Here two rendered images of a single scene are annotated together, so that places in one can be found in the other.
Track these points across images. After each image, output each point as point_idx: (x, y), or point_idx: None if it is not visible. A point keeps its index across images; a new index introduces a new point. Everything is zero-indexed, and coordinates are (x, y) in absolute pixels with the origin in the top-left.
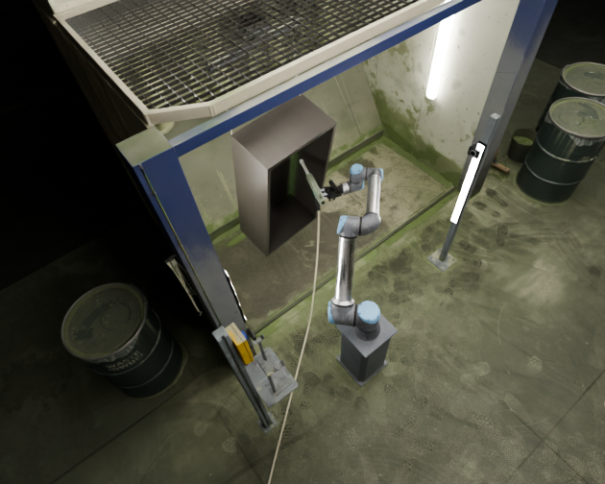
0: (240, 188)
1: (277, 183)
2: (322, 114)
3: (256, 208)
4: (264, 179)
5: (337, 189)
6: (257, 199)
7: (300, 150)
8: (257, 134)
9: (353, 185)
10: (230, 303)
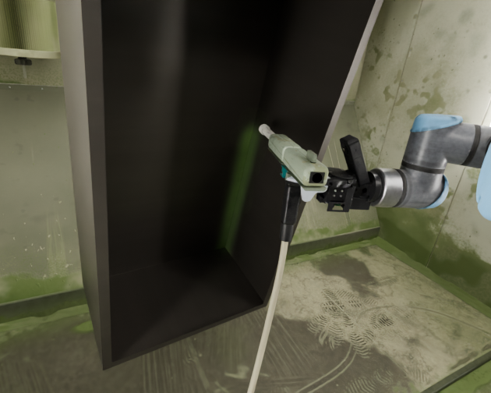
0: (68, 107)
1: (198, 197)
2: None
3: (82, 165)
4: None
5: (364, 175)
6: (78, 102)
7: (266, 117)
8: None
9: (418, 179)
10: None
